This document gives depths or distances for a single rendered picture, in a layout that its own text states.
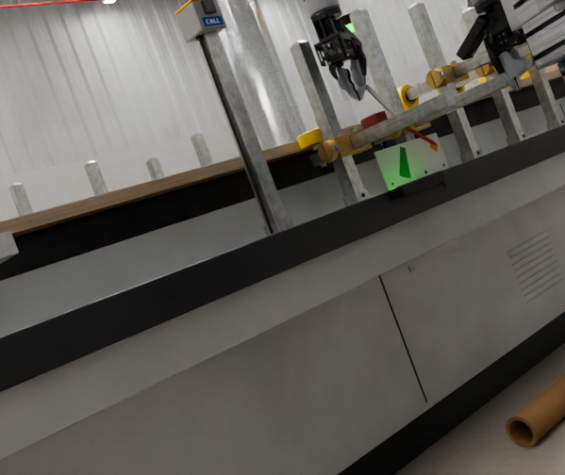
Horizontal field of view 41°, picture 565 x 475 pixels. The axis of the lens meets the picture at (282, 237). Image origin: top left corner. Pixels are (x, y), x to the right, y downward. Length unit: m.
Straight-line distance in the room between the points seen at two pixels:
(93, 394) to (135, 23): 9.92
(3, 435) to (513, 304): 1.71
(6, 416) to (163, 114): 9.56
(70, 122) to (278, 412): 8.35
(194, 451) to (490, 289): 1.16
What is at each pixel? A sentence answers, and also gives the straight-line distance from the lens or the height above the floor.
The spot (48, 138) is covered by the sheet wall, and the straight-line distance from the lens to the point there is 9.77.
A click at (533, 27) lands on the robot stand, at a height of 0.89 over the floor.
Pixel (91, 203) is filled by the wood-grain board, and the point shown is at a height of 0.89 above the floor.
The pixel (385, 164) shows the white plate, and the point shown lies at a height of 0.76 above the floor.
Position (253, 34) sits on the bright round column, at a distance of 6.18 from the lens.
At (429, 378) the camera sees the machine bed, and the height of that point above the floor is 0.17.
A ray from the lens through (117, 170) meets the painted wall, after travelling 10.03.
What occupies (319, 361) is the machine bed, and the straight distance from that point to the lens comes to 1.91.
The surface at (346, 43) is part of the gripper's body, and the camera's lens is 1.78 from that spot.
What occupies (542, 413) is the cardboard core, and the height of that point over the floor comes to 0.06.
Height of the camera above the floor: 0.70
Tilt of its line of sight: level
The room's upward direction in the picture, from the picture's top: 21 degrees counter-clockwise
